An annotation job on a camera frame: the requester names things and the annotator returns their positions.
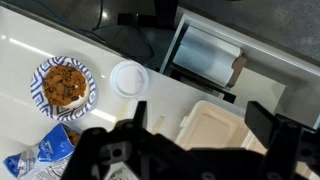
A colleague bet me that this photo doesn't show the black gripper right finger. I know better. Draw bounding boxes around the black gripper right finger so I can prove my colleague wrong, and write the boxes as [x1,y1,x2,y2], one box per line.
[245,101,279,148]

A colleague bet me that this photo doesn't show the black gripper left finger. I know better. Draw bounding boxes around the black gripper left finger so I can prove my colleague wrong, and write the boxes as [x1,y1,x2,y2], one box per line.
[133,101,147,128]

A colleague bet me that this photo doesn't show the blue pretzel crisps packet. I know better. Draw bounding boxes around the blue pretzel crisps packet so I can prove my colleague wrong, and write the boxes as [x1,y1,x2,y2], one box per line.
[3,123,80,180]

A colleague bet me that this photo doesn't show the beige foam clamshell container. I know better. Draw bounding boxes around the beige foam clamshell container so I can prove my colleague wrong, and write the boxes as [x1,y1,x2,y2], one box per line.
[174,99,313,178]

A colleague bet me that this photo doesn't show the white plastic lid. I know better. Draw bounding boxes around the white plastic lid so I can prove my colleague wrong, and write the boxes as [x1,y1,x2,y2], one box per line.
[110,61,149,98]

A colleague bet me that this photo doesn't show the open white drawer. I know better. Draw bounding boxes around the open white drawer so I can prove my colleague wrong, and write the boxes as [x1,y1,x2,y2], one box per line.
[160,13,320,127]

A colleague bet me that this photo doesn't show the blue patterned paper bowl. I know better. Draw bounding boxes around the blue patterned paper bowl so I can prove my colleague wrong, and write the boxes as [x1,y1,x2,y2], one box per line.
[30,56,96,121]

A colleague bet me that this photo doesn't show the blue cable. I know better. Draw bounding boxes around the blue cable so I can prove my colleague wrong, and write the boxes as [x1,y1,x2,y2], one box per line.
[33,0,105,38]

